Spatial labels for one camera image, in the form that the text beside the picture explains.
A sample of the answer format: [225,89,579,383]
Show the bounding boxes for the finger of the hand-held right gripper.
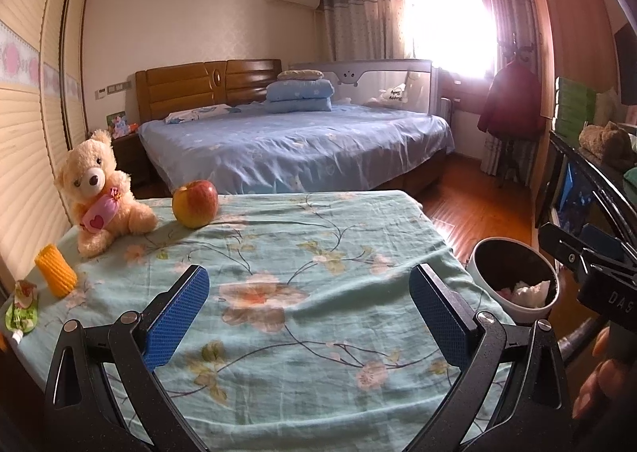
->
[538,222,625,284]
[578,224,629,262]

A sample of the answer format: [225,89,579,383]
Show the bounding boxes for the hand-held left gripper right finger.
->
[409,263,573,452]

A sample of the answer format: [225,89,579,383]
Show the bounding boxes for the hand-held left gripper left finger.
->
[44,264,211,452]

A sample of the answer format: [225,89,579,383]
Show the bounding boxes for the round black bin white rim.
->
[468,236,561,326]

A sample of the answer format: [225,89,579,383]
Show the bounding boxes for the person's right hand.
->
[572,327,623,420]

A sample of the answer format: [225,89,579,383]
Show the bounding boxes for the black glass cabinet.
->
[535,128,637,254]

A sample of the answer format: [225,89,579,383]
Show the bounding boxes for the brown plush toy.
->
[578,121,637,169]

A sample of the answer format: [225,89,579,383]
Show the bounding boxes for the red yellow apple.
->
[172,180,220,229]

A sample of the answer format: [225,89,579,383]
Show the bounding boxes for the yellow corn toy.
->
[35,244,79,298]

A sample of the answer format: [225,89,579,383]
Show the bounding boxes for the teal floral blanket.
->
[0,190,516,452]

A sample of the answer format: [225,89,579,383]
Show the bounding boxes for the stack of green boxes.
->
[551,76,598,134]

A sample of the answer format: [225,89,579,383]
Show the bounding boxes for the beige teddy bear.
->
[55,129,159,258]

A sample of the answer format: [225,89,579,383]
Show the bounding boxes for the green food pouch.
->
[5,280,41,343]

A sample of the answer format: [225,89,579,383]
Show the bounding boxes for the dark red coat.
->
[477,61,543,141]

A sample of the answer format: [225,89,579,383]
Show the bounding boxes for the dark wooden nightstand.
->
[110,133,152,191]

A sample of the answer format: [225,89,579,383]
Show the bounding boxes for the black television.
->
[613,24,637,107]

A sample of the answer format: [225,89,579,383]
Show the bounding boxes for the white blue flat pillow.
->
[164,104,244,125]

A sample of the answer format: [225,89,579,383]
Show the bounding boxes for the dark coat rack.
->
[498,31,535,184]

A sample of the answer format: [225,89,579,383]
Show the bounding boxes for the bed with blue sheet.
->
[138,101,456,194]

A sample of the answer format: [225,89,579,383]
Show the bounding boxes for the cream sliding door wardrobe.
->
[0,0,90,294]

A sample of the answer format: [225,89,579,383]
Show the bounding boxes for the brown wooden headboard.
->
[136,59,282,124]

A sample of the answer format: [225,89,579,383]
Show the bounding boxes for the grey patterned curtain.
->
[321,0,411,62]
[480,0,535,179]

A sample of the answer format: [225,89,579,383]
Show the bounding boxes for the folded blue quilt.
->
[266,78,335,113]

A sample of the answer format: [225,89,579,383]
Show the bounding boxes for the small beige pillow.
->
[277,68,322,82]

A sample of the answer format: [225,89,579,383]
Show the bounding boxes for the small photo frame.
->
[106,111,131,139]

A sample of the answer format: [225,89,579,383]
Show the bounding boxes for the wall switch panel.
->
[96,80,134,99]

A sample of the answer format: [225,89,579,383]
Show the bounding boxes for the grey bed guard rail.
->
[289,59,440,115]

